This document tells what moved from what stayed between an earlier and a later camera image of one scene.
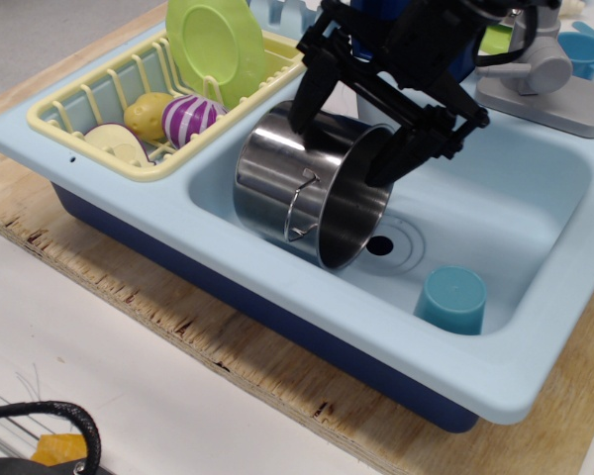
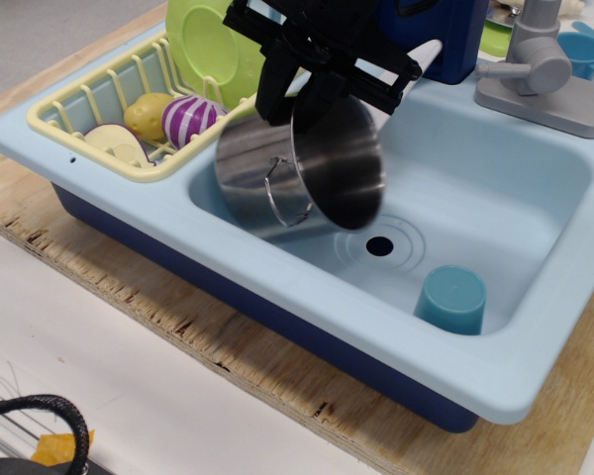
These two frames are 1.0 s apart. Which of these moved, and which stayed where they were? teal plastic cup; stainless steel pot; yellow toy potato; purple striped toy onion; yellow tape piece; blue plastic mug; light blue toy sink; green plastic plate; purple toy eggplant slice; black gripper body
Moved: black gripper body; stainless steel pot
Stayed: yellow toy potato; purple striped toy onion; green plastic plate; yellow tape piece; purple toy eggplant slice; light blue toy sink; teal plastic cup; blue plastic mug
